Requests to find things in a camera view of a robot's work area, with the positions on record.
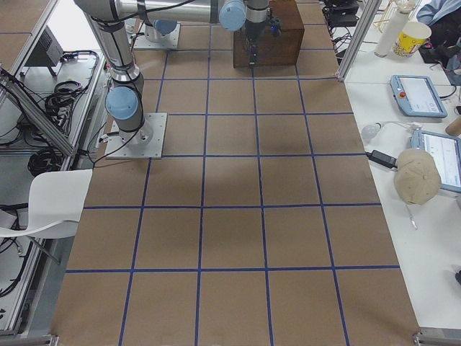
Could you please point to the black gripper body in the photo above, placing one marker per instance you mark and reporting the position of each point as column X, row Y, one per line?
column 251, row 37

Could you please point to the brown cardboard tube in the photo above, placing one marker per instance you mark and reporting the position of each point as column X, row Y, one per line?
column 454, row 128

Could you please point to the aluminium frame post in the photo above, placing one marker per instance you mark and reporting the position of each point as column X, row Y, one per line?
column 363, row 25

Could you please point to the blue teach pendant near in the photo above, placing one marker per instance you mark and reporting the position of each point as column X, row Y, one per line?
column 445, row 150

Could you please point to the white light bulb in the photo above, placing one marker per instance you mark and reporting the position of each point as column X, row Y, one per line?
column 370, row 131

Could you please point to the black power adapter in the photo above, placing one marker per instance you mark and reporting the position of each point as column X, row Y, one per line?
column 382, row 159

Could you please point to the blue teach pendant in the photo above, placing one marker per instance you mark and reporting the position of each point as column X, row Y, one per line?
column 416, row 96
column 445, row 150

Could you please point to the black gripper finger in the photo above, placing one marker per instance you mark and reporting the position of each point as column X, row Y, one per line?
column 253, row 54

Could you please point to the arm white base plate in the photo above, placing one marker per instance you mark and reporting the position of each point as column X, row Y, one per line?
column 161, row 35
column 148, row 142

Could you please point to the blue teach pendant far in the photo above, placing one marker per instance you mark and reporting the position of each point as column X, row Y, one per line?
column 416, row 96

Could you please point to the white cylindrical bottle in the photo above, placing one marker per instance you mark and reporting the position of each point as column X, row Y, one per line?
column 394, row 19

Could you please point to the dark brown wooden cabinet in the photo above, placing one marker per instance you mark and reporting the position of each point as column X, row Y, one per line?
column 276, row 51

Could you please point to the beige baseball cap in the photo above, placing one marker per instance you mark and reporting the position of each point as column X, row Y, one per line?
column 417, row 179

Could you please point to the white plastic chair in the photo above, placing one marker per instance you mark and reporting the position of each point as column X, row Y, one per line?
column 56, row 201

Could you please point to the yellow popcorn cup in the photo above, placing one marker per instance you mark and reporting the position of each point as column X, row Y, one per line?
column 411, row 38

